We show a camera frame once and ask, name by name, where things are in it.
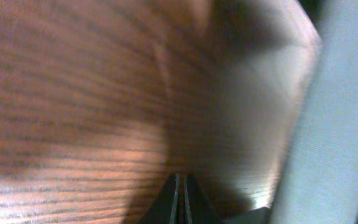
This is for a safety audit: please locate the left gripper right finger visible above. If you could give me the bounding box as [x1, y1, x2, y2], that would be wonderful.
[184, 174, 223, 224]

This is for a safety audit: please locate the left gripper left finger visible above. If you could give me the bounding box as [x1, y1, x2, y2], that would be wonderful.
[137, 174, 180, 224]

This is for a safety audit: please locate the dark green gift box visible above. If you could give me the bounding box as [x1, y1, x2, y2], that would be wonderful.
[220, 1, 358, 224]

